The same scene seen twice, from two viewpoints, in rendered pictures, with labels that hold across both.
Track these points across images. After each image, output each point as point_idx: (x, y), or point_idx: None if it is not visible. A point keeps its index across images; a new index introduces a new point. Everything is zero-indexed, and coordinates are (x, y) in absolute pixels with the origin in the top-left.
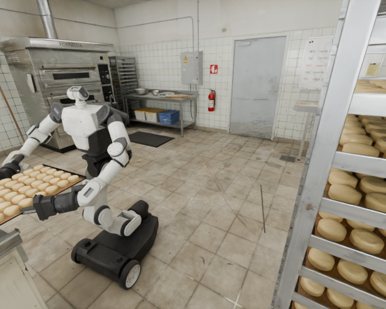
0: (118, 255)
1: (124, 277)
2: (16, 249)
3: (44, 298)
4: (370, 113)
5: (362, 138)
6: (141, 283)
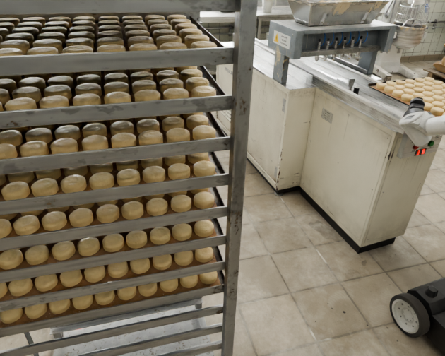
0: (436, 289)
1: (399, 294)
2: (395, 134)
3: (424, 253)
4: None
5: (177, 20)
6: (395, 335)
